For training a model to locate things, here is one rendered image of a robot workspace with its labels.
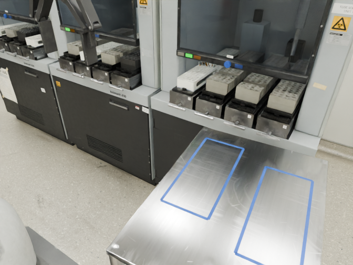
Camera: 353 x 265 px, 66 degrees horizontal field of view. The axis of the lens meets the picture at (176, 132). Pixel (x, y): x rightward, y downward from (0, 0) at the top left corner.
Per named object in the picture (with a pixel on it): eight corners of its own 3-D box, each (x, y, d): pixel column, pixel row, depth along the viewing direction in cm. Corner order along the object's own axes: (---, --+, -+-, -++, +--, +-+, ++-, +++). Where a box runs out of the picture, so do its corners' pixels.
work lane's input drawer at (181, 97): (224, 64, 190) (225, 51, 185) (242, 69, 184) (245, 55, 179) (164, 106, 139) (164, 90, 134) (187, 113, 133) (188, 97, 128)
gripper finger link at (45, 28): (39, 22, 60) (37, 22, 61) (47, 53, 64) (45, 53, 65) (51, 20, 63) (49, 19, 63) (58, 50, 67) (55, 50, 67)
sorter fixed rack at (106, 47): (113, 50, 192) (113, 41, 188) (124, 52, 187) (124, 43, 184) (80, 62, 171) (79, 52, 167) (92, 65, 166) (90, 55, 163)
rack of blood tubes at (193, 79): (203, 71, 161) (204, 61, 157) (218, 74, 156) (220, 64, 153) (176, 89, 140) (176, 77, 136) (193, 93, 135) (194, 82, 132)
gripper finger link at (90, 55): (90, 28, 57) (93, 28, 57) (95, 61, 61) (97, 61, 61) (79, 31, 55) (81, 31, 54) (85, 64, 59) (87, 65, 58)
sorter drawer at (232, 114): (267, 74, 177) (270, 60, 172) (289, 79, 171) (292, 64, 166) (219, 124, 125) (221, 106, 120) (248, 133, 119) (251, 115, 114)
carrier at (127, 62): (138, 70, 156) (137, 60, 153) (136, 71, 154) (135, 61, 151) (123, 66, 161) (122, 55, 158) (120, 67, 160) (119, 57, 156)
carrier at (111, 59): (118, 64, 163) (117, 54, 159) (115, 65, 161) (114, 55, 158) (104, 61, 168) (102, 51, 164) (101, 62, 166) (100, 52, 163)
